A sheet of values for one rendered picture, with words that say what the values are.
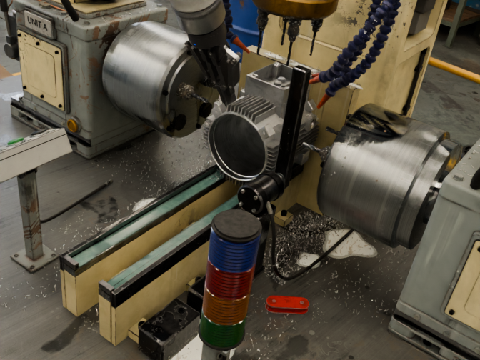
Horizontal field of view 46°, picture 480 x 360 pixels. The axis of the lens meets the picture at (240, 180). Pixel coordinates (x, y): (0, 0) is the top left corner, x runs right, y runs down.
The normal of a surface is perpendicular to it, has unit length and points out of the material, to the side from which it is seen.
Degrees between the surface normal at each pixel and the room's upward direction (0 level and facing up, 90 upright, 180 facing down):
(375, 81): 90
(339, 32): 90
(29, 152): 63
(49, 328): 0
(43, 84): 90
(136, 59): 54
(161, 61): 43
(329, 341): 0
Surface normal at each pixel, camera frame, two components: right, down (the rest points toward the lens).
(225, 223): 0.11, -0.83
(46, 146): 0.76, -0.02
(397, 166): -0.35, -0.29
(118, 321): 0.80, 0.41
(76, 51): -0.59, 0.38
